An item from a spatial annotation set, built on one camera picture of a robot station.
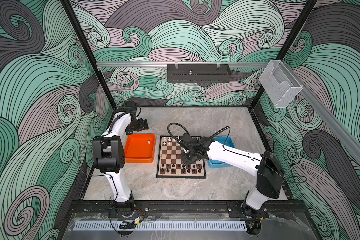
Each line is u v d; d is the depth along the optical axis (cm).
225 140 96
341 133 56
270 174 43
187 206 76
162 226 70
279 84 78
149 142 98
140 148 91
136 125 80
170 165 87
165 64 94
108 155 51
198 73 98
